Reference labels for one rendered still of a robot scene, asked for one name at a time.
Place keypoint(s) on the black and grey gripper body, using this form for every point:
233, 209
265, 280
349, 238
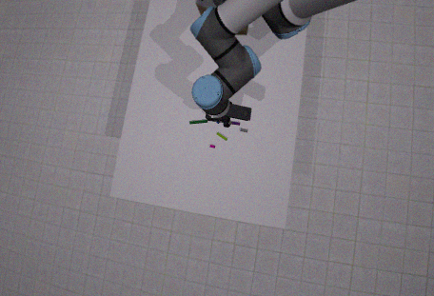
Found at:
223, 119

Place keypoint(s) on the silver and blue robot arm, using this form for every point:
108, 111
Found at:
215, 30

